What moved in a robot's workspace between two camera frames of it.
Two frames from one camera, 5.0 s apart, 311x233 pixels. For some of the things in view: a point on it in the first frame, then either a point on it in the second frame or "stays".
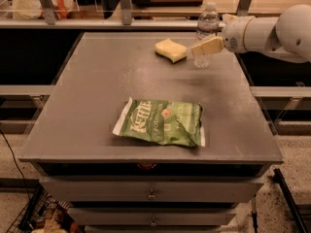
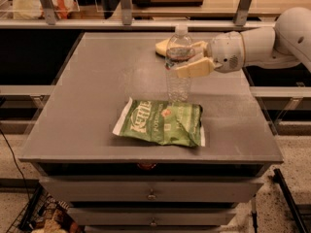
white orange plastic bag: [26, 4] stays
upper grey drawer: [153, 189] stays
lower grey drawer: [153, 216] stays
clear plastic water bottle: [207, 28] to [179, 58]
